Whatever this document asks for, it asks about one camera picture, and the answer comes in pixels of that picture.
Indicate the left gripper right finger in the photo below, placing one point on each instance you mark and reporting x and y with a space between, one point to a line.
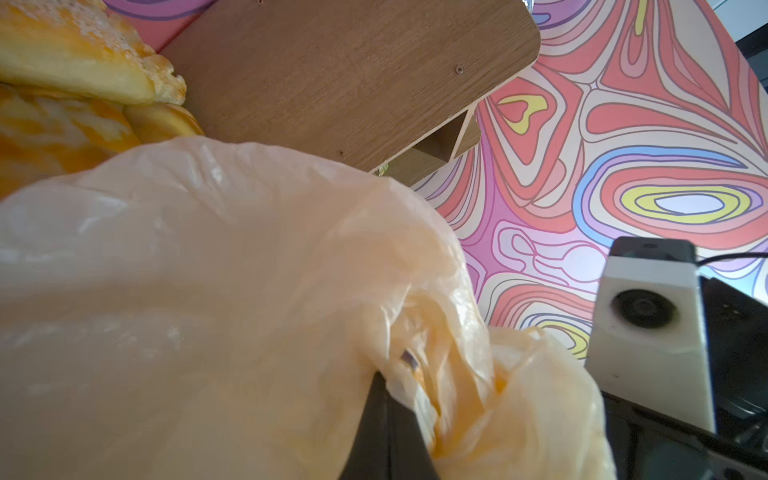
409 458

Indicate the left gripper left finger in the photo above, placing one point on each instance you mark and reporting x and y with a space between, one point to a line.
369 455

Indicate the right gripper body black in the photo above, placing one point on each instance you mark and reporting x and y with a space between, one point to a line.
648 445

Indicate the translucent beige plastic bag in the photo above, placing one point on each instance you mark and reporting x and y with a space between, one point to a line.
202 310

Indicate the wooden shelf unit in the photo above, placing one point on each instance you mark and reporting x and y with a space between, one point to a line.
390 85

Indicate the striped croissant bread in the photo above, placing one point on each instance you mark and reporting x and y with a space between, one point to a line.
46 134

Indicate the oval bread bun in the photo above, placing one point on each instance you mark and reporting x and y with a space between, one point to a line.
79 48

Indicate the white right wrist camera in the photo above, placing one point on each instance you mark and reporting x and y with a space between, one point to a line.
648 342

